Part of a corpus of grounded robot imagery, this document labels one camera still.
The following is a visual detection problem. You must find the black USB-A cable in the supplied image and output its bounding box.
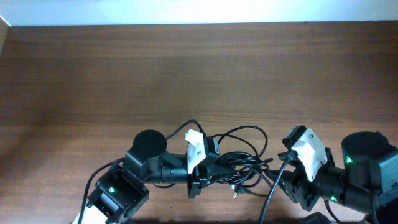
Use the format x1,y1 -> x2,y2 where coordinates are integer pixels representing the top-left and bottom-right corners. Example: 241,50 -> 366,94
214,125 -> 274,200

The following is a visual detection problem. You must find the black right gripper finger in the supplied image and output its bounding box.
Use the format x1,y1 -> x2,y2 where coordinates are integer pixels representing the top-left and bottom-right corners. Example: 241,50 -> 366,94
278,151 -> 295,162
265,170 -> 294,186

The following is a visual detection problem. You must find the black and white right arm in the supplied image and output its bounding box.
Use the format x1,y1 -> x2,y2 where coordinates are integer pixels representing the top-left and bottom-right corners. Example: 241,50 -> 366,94
266,126 -> 397,223

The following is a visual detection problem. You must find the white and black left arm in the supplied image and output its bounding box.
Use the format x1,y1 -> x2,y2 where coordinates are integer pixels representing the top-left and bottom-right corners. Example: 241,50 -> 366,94
74,129 -> 237,223

